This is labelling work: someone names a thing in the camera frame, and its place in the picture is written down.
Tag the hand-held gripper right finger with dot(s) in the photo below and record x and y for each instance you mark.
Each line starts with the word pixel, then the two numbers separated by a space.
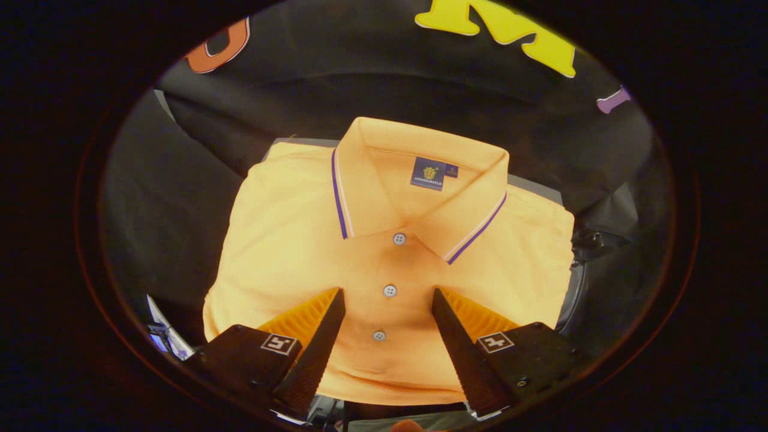
pixel 465 360

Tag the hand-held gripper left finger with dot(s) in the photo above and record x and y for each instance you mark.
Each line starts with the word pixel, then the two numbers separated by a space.
pixel 312 360

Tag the orange polo shirt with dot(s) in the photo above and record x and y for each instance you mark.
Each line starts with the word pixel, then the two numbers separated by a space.
pixel 288 240

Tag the black backdrop cloth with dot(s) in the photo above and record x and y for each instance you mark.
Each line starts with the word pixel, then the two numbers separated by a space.
pixel 336 78

